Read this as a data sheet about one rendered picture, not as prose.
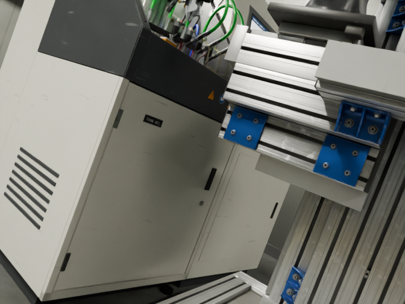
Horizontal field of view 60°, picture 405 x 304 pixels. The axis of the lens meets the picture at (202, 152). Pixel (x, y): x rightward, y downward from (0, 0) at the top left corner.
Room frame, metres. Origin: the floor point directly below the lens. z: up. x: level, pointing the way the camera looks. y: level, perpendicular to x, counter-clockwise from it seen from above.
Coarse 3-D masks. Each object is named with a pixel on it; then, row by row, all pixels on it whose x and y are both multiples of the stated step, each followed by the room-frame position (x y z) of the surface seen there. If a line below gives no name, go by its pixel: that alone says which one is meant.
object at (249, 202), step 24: (216, 0) 1.87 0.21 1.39; (240, 0) 1.83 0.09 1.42; (264, 0) 2.03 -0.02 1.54; (240, 24) 1.85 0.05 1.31; (240, 168) 1.67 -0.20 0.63; (240, 192) 1.73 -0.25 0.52; (264, 192) 1.92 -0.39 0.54; (216, 216) 1.63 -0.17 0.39; (240, 216) 1.80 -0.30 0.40; (264, 216) 2.00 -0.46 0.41; (216, 240) 1.69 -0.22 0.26; (240, 240) 1.88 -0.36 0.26; (264, 240) 2.10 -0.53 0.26; (192, 264) 1.60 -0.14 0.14; (216, 264) 1.76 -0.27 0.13; (240, 264) 1.96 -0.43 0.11
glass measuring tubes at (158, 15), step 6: (144, 0) 1.65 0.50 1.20; (150, 0) 1.65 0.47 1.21; (156, 0) 1.68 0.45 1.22; (162, 0) 1.70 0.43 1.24; (168, 0) 1.73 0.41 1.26; (144, 6) 1.65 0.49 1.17; (150, 6) 1.65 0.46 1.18; (156, 6) 1.68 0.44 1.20; (162, 6) 1.70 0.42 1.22; (156, 12) 1.71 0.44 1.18; (162, 12) 1.74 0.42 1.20; (150, 18) 1.67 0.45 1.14; (156, 18) 1.70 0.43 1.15; (162, 18) 1.73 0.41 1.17; (156, 24) 1.70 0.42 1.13; (162, 24) 1.73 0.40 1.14
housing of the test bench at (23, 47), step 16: (32, 0) 1.52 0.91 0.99; (48, 0) 1.43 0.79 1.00; (32, 16) 1.49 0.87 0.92; (48, 16) 1.40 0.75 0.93; (16, 32) 1.55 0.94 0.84; (32, 32) 1.46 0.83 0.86; (16, 48) 1.52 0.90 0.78; (32, 48) 1.43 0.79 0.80; (16, 64) 1.48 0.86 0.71; (32, 64) 1.40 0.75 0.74; (0, 80) 1.55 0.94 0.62; (16, 80) 1.45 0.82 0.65; (0, 96) 1.51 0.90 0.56; (16, 96) 1.42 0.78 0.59; (0, 112) 1.48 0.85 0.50; (0, 128) 1.45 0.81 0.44; (0, 144) 1.42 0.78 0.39
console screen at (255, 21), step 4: (252, 8) 1.92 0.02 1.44; (248, 12) 1.90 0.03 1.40; (252, 12) 1.92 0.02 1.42; (256, 12) 1.96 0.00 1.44; (248, 16) 1.90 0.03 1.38; (252, 16) 1.93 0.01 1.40; (256, 16) 1.96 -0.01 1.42; (260, 16) 2.00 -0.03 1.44; (248, 20) 1.90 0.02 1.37; (252, 20) 1.93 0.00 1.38; (256, 20) 1.96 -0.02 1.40; (260, 20) 2.00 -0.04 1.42; (264, 20) 2.03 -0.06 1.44; (248, 24) 1.90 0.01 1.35; (252, 24) 1.93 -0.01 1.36; (256, 24) 1.96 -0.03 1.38; (260, 24) 2.00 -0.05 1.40; (264, 24) 2.04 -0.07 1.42; (268, 24) 2.08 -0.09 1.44; (252, 28) 1.93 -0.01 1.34; (256, 28) 1.97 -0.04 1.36; (260, 28) 2.00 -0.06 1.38; (264, 28) 2.04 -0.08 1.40; (268, 28) 2.08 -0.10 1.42; (272, 32) 2.12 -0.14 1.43
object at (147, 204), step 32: (128, 96) 1.07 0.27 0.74; (160, 96) 1.17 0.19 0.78; (128, 128) 1.11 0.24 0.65; (160, 128) 1.21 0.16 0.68; (192, 128) 1.33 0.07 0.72; (128, 160) 1.15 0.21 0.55; (160, 160) 1.26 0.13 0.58; (192, 160) 1.39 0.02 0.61; (224, 160) 1.55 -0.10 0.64; (96, 192) 1.08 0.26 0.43; (128, 192) 1.18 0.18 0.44; (160, 192) 1.30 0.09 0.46; (192, 192) 1.45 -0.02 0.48; (96, 224) 1.12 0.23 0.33; (128, 224) 1.23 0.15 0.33; (160, 224) 1.35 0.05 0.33; (192, 224) 1.51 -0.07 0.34; (96, 256) 1.16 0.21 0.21; (128, 256) 1.27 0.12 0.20; (160, 256) 1.41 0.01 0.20; (64, 288) 1.10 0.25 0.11
